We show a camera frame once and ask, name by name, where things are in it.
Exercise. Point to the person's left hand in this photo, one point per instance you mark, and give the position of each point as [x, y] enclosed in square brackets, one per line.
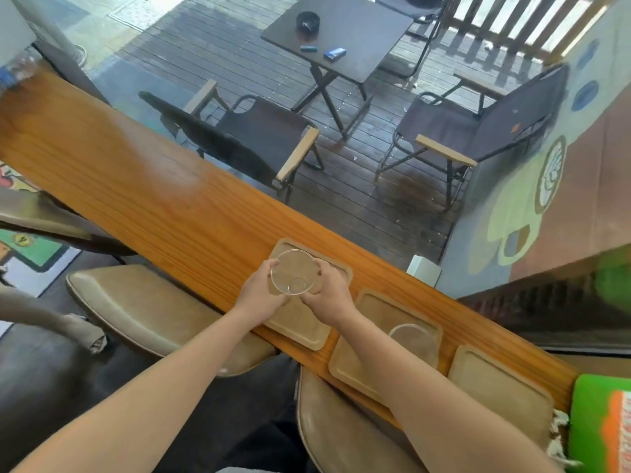
[256, 295]

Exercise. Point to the person's right hand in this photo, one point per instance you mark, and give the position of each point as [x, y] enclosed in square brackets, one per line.
[331, 298]

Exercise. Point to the person's right thumb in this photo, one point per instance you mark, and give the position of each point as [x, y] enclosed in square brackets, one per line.
[309, 299]

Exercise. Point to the person's left thumb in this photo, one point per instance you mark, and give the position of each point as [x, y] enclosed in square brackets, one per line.
[280, 298]

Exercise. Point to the clear glass cup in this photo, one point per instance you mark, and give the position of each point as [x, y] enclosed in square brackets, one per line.
[419, 342]
[293, 271]

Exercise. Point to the person's left forearm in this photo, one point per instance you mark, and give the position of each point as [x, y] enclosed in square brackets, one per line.
[157, 389]

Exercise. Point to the person's right forearm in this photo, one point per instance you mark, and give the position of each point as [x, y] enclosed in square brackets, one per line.
[434, 408]

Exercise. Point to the square wooden tray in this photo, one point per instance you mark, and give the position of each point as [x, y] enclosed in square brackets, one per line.
[355, 362]
[498, 389]
[300, 325]

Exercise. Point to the white box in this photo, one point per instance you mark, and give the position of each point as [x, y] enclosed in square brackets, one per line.
[424, 271]

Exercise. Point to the person's dark trousers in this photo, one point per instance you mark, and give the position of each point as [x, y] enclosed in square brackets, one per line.
[256, 413]

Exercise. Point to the tan cushioned stool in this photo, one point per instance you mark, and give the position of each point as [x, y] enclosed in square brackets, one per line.
[157, 310]
[44, 216]
[340, 428]

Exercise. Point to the black folding armchair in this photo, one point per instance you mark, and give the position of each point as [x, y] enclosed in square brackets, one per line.
[468, 128]
[246, 137]
[414, 9]

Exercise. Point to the blue cigarette pack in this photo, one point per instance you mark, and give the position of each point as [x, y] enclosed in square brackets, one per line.
[334, 53]

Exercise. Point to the colourful patterned rug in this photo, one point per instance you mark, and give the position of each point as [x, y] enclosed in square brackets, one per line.
[34, 256]

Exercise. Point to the blue lighter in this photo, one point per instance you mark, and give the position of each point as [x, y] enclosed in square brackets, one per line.
[308, 48]

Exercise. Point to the dark folding table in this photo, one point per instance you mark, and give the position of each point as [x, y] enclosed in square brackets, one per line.
[345, 29]

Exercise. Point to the black ashtray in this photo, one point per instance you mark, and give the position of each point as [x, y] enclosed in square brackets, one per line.
[308, 22]

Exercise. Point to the green and orange cushion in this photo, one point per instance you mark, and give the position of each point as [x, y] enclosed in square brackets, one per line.
[596, 423]

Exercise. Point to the clear plastic bottle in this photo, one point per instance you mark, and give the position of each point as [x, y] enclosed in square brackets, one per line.
[19, 68]

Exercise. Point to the wooden fence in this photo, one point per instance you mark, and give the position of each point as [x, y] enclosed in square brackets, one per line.
[517, 19]

